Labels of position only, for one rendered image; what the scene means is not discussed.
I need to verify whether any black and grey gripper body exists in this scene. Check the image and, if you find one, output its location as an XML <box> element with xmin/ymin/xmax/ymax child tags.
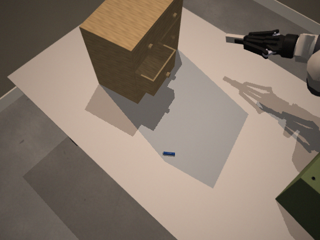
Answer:
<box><xmin>265</xmin><ymin>34</ymin><xmax>299</xmax><ymax>59</ymax></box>

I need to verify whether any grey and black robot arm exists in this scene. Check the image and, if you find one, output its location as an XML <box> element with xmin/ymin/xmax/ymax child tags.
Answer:
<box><xmin>293</xmin><ymin>33</ymin><xmax>320</xmax><ymax>97</ymax></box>

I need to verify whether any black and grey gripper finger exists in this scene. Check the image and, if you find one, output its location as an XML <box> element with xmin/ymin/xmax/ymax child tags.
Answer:
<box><xmin>225</xmin><ymin>35</ymin><xmax>277</xmax><ymax>59</ymax></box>
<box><xmin>227</xmin><ymin>29</ymin><xmax>280</xmax><ymax>41</ymax></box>

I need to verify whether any brown wooden chest of drawers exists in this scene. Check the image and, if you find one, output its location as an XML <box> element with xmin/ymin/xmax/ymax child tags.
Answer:
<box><xmin>79</xmin><ymin>0</ymin><xmax>183</xmax><ymax>104</ymax></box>

